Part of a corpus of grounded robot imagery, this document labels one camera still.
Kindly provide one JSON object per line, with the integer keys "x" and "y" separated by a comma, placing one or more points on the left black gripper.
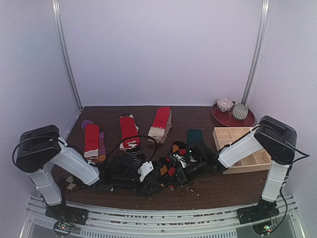
{"x": 145, "y": 190}

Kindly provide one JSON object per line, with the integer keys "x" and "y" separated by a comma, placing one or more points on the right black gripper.
{"x": 183, "y": 174}

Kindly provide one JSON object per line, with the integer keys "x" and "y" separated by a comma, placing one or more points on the black red yellow argyle sock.
{"x": 171, "y": 173}

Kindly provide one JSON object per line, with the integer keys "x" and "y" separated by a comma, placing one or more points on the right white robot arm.
{"x": 276, "y": 138}

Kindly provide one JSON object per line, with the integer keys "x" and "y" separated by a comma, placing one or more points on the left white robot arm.
{"x": 42, "y": 146}

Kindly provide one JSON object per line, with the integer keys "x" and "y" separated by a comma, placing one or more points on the dark green christmas sock pair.
{"x": 193, "y": 137}

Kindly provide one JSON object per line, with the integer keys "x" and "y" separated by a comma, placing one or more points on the black white striped sock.
{"x": 138, "y": 156}

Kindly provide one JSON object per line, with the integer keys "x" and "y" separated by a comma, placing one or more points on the wooden compartment tray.
{"x": 249, "y": 157}

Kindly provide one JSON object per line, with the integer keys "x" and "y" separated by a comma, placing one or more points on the red beige sock pair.
{"x": 162, "y": 125}

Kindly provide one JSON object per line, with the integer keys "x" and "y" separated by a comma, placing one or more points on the red round plate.
{"x": 227, "y": 119}

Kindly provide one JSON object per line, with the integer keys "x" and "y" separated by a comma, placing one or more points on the red white patterned sock pair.
{"x": 128, "y": 131}

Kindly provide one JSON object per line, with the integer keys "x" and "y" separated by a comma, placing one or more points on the white dotted bowl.
{"x": 224, "y": 104}

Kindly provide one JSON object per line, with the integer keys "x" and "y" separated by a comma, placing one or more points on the red purple sock pair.
{"x": 94, "y": 149}

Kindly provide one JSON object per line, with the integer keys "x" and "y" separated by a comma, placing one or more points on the grey striped cup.
{"x": 240, "y": 111}

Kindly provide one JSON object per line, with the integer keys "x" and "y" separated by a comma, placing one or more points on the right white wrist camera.
{"x": 181, "y": 160}

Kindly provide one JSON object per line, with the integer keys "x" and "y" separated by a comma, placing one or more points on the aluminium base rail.
{"x": 104, "y": 222}

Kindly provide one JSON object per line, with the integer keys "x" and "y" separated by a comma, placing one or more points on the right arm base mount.
{"x": 263, "y": 217}

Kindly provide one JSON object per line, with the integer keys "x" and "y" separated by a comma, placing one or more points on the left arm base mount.
{"x": 66, "y": 218}

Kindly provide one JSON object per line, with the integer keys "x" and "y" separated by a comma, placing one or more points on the right aluminium frame post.
{"x": 260, "y": 42}

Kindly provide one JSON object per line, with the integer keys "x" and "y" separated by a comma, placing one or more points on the aluminium frame post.
{"x": 65, "y": 55}
{"x": 260, "y": 42}

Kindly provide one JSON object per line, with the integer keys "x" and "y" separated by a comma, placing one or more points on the left aluminium frame post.
{"x": 65, "y": 55}

